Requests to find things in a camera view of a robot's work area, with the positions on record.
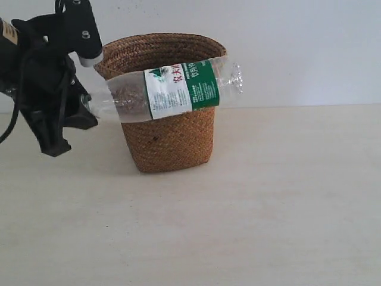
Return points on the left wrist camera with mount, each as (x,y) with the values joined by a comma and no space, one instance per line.
(72,28)

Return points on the woven brown wicker basket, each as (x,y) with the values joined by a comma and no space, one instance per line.
(173,143)

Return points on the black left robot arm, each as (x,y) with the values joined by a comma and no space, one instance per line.
(14,89)

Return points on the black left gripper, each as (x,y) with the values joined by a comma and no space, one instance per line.
(40,56)

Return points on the clear plastic water bottle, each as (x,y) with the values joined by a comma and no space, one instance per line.
(161,92)

